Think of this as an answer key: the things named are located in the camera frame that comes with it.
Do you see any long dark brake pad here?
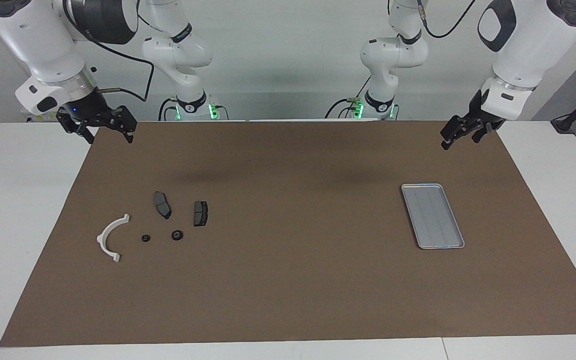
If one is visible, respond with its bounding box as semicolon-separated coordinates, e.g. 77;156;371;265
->
153;191;173;220

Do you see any short dark brake pad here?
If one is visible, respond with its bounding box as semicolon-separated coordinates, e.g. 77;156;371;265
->
193;200;210;228

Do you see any black base cable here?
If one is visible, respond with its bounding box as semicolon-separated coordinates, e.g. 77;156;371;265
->
158;97;177;121
324;75;373;120

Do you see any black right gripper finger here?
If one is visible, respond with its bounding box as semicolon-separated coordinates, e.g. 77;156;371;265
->
113;106;137;144
57;112;94;145

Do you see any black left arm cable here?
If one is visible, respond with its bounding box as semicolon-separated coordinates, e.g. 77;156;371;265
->
417;0;477;39

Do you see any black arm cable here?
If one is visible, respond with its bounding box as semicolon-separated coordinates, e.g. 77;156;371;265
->
417;0;477;39
63;0;156;103

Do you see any brown table mat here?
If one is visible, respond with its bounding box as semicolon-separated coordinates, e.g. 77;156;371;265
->
0;120;576;347

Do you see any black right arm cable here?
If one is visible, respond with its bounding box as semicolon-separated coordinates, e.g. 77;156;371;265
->
63;0;156;103

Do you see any white curved plastic bracket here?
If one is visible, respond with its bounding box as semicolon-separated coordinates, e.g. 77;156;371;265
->
96;214;131;264

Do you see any silver metal tray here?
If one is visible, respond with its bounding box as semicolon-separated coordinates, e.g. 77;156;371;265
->
401;183;466;250

